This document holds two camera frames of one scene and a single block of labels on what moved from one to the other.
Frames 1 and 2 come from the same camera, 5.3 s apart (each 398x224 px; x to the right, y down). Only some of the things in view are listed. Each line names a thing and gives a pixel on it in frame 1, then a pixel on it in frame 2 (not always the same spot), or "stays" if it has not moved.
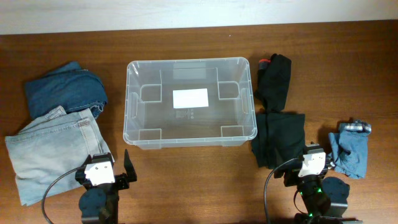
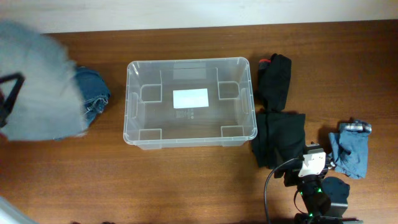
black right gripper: (291, 171) stays
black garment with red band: (273, 82) stays
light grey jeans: (56, 144) -> (48, 106)
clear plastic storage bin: (189, 103) stays
